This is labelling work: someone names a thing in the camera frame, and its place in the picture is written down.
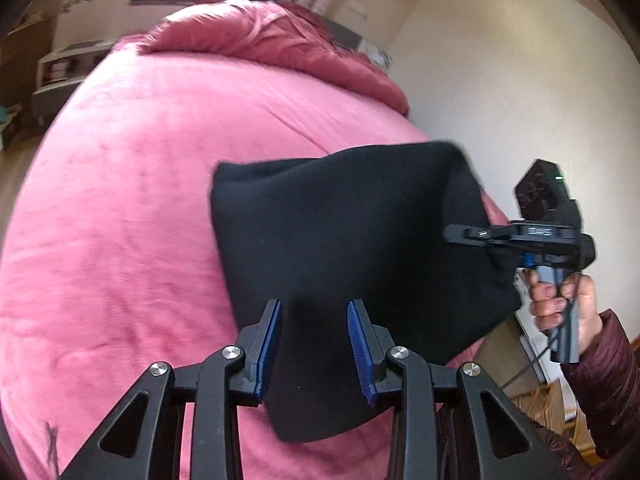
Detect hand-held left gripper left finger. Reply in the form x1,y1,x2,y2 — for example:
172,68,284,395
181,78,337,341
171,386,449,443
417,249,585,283
57,299,285,480

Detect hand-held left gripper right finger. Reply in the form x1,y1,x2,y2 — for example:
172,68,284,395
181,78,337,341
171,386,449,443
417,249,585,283
346,299,566,480

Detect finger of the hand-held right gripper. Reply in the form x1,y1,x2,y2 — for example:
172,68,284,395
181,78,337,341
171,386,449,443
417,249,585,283
443,223,521,257

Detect black pants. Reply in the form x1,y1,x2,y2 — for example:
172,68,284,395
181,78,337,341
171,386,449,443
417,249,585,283
209,141,523,443

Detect person's right forearm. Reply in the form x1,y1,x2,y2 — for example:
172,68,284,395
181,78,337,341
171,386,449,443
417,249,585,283
560,309,640,461

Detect person's right hand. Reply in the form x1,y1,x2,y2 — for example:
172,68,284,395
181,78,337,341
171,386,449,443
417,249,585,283
527,275,603,356

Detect pink fleece blanket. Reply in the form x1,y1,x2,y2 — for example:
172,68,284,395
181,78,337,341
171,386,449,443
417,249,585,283
0,2,506,480

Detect grey headboard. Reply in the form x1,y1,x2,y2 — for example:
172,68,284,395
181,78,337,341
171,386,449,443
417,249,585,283
320,15,363,53

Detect red velvet duvet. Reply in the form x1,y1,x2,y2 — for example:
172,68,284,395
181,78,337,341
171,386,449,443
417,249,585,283
137,0,411,116

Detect white drawer unit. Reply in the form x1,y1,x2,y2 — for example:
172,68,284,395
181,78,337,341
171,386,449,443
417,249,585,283
32,40,111,111

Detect black cable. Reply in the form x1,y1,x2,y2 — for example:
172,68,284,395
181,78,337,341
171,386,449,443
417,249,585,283
500,300,571,391

